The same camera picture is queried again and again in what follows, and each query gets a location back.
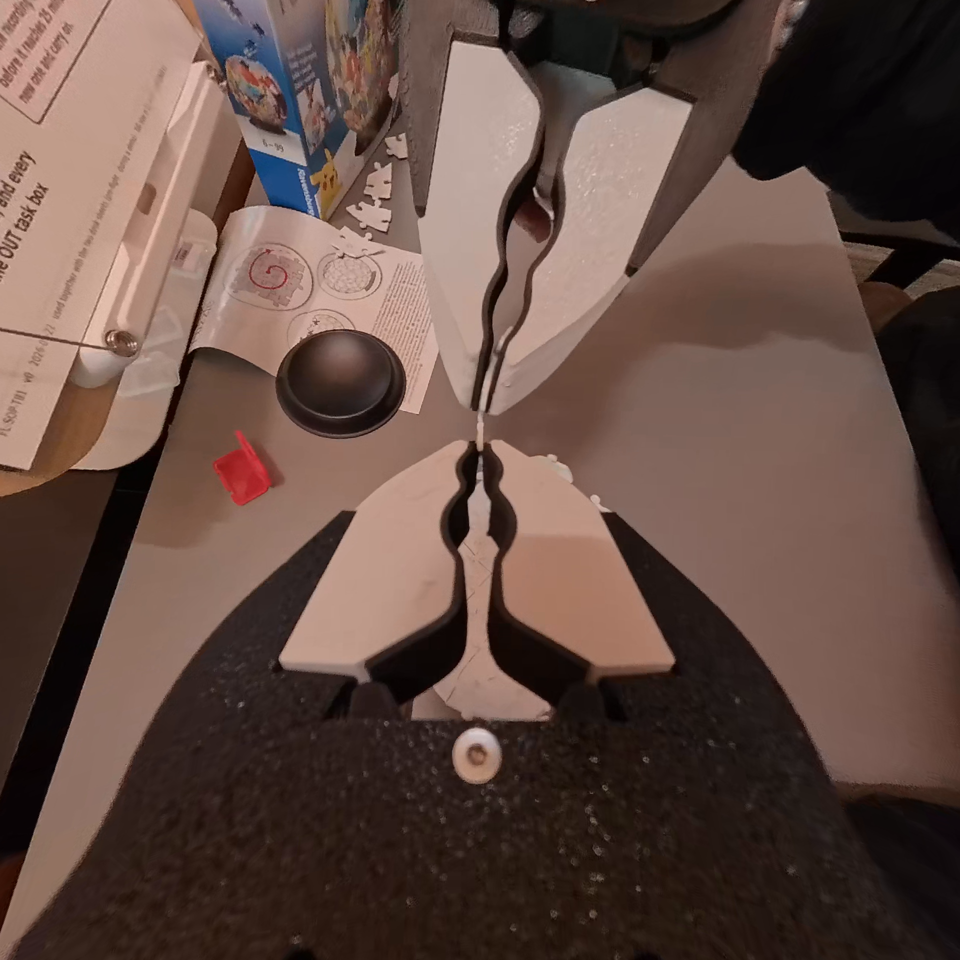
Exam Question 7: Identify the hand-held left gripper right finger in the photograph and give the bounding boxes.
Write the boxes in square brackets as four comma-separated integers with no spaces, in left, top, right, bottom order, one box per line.
[483,439,678,708]

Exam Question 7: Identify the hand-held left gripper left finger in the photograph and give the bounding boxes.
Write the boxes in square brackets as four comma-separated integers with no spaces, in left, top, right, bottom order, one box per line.
[277,439,481,705]

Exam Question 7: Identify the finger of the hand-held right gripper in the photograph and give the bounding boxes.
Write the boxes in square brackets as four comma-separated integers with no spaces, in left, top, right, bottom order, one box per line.
[422,39,547,412]
[483,82,696,417]

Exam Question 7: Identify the pile of puzzle pieces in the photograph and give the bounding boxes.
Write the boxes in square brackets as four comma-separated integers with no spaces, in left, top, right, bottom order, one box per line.
[330,131,415,260]

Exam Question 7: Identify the partly built white puzzle ball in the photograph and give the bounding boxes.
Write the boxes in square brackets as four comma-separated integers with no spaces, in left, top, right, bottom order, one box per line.
[412,450,615,723]

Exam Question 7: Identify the curved white puzzle piece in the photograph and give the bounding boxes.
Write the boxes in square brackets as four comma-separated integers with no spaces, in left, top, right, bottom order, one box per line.
[472,328,517,453]

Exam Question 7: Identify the person's right forearm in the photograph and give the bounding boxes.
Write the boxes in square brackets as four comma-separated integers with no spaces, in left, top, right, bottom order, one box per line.
[731,0,960,249]

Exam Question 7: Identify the folded puzzle instruction leaflet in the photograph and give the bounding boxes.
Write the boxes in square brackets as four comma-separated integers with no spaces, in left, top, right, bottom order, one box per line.
[187,206,438,415]

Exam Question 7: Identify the blue puzzle box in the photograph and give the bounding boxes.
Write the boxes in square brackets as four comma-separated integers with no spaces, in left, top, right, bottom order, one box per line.
[191,0,410,222]

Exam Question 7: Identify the black round puzzle stand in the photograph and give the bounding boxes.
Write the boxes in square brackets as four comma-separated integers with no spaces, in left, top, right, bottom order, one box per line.
[275,330,408,438]

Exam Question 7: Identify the red plastic case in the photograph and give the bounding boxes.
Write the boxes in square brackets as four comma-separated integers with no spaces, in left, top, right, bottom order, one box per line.
[213,430,265,507]

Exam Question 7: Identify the white cardboard tray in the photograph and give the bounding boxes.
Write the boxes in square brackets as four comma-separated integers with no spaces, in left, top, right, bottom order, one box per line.
[75,210,220,472]

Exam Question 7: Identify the white sheet holder bar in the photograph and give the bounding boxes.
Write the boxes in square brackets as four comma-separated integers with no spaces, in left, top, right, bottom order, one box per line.
[71,60,230,390]

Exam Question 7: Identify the printed instruction sheet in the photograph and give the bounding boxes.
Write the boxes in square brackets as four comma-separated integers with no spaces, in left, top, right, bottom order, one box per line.
[0,0,204,470]

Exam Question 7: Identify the thin metal wire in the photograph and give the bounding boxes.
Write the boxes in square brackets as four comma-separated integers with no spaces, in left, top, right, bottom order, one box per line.
[0,326,110,348]

